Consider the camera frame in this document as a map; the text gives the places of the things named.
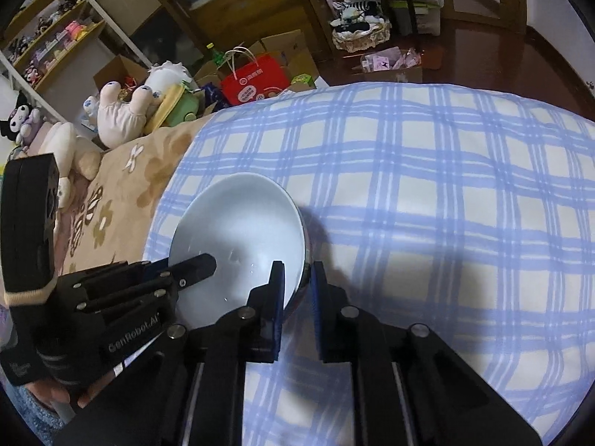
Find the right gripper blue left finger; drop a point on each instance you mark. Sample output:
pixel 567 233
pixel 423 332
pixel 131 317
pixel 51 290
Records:
pixel 265 327

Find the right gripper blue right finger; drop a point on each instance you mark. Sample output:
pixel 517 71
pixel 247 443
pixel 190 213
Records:
pixel 328 301

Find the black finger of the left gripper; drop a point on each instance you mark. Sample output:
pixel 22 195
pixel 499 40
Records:
pixel 193 270

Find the large white bowl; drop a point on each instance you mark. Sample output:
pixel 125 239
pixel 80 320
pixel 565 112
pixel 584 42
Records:
pixel 246 221

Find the person's left hand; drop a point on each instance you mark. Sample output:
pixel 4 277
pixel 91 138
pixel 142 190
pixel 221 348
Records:
pixel 48 391

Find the brown floral blanket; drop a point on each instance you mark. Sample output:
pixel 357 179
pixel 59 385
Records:
pixel 109 218

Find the beige plush toy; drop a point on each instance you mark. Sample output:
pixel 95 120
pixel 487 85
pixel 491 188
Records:
pixel 72 152

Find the white plush toy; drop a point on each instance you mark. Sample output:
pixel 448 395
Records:
pixel 133 101

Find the blue plaid cloth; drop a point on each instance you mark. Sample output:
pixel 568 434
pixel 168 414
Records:
pixel 468 210

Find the black white kuromi plush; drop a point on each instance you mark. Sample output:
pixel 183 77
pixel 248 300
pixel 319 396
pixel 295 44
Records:
pixel 23 123

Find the red paper shopping bag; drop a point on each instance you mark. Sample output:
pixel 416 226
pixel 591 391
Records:
pixel 252 77

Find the green glass bottle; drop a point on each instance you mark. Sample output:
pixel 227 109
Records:
pixel 218 57

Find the white open shelf rack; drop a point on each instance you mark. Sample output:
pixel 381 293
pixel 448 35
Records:
pixel 52 50

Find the wooden cabinet shelf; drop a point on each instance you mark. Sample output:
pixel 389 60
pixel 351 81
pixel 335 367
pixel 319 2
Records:
pixel 222 22

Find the wicker basket with toys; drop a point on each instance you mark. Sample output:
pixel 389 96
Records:
pixel 358 25

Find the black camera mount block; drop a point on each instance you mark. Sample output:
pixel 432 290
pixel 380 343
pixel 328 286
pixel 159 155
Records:
pixel 29 200

